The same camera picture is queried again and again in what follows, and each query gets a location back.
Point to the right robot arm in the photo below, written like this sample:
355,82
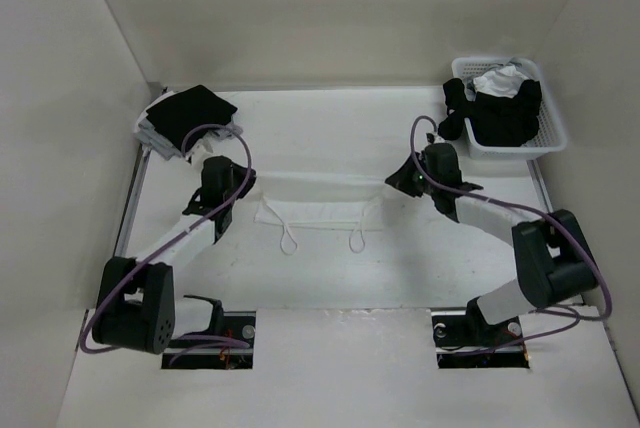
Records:
552,259

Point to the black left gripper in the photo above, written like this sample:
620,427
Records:
249,184

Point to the folded grey tank tops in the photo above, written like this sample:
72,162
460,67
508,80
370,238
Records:
146,134

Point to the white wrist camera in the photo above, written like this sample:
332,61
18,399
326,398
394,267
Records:
434,138
201,151

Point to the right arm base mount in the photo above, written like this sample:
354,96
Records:
464,340

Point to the black tank top hanging out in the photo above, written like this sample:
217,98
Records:
458,108

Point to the folded black tank top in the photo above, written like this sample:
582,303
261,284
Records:
179,113

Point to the left metal table rail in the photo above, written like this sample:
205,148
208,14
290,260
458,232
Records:
134,176

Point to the white plastic laundry basket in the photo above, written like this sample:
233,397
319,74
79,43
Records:
551,136

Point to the black garments in basket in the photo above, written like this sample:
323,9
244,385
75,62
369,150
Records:
507,122

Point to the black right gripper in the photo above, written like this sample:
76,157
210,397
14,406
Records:
400,178

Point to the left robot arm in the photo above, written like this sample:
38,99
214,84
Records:
137,306

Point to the right metal table rail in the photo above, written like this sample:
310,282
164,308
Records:
540,185

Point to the white tank top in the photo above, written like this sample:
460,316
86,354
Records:
320,201

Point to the white garment in basket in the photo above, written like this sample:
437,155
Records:
504,81

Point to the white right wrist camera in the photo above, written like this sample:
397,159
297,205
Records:
434,138

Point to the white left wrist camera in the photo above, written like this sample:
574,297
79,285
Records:
201,151

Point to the metal table rail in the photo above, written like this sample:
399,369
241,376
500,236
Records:
540,185
134,176

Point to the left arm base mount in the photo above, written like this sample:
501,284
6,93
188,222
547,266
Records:
208,337

